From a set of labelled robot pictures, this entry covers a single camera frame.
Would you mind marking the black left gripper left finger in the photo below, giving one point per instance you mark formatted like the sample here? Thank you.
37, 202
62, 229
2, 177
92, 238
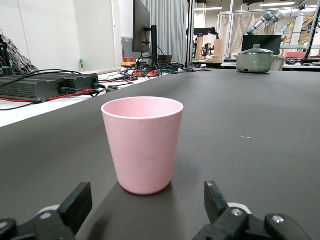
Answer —
75, 205

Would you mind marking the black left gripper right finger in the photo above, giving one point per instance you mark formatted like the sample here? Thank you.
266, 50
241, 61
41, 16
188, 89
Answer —
220, 210

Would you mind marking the pink plastic cup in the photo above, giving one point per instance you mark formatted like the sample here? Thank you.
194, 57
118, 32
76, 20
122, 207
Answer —
142, 147

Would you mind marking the grey background robot arm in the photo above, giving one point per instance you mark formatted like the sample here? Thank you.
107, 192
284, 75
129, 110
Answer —
265, 21

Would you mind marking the dark grey table mat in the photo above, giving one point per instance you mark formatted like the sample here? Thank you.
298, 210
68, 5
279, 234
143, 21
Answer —
225, 150

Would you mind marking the black power supply box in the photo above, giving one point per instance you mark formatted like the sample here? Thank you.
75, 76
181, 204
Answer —
37, 86

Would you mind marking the sage green cooking pot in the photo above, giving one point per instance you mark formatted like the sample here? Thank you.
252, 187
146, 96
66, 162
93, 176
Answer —
255, 62

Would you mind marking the yellow emergency stop box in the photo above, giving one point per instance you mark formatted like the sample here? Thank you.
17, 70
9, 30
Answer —
128, 62

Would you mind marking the patterned grey cloth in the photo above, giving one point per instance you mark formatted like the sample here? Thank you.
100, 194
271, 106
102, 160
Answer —
17, 60

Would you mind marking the glass lid with green rim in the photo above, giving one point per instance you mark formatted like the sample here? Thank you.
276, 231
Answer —
257, 50

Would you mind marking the pink box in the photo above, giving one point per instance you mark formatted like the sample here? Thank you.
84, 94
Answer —
295, 55

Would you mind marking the black wide monitor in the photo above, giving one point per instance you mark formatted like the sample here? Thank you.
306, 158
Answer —
262, 41

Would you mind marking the black monitor on stand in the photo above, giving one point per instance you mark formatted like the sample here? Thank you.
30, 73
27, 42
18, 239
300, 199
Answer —
141, 27

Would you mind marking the aluminium cell frame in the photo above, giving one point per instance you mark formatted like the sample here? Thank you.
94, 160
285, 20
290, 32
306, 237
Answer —
231, 25

